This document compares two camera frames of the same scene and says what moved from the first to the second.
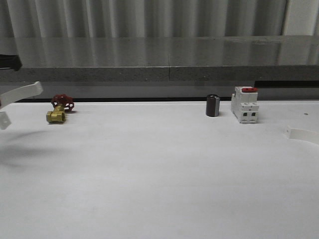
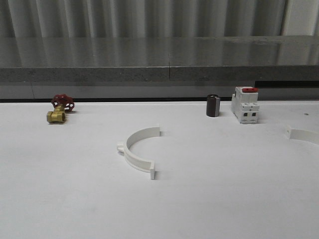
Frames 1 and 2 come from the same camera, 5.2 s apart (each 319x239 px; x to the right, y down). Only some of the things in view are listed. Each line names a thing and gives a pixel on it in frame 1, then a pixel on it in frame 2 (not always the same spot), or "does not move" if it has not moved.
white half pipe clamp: (8, 96) to (134, 161)
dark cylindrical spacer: (213, 101) does not move
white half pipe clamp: (302, 135) does not move
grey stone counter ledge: (163, 58) does not move
